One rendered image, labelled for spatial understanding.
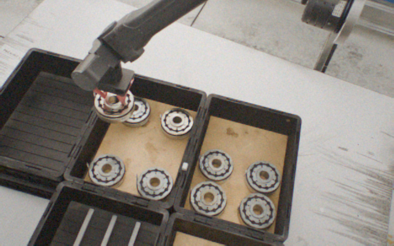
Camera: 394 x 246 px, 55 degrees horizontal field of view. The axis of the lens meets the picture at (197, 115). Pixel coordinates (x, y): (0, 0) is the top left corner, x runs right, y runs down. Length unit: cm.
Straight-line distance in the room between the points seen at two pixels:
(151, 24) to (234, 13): 223
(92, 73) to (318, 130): 94
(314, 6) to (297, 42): 164
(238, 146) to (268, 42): 163
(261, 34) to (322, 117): 138
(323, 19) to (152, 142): 63
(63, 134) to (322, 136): 91
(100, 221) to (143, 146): 26
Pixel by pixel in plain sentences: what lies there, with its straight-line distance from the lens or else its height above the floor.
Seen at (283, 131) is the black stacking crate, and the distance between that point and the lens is 125.
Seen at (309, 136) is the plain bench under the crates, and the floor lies 70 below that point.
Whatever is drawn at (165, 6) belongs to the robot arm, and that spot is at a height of 143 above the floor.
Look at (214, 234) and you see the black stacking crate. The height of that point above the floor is 89.
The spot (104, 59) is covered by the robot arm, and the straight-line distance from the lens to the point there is 81.
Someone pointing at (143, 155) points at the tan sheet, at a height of 83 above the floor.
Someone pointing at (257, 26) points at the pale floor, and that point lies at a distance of 285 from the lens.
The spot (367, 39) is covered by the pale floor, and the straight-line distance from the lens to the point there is 308.
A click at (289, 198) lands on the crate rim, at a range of 105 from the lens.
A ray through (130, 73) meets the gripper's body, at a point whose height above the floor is 115.
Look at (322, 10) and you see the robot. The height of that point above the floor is 115.
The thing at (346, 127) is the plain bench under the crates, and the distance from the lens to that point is 154.
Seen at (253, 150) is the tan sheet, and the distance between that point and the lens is 120.
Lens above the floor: 185
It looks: 55 degrees down
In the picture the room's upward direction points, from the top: 8 degrees clockwise
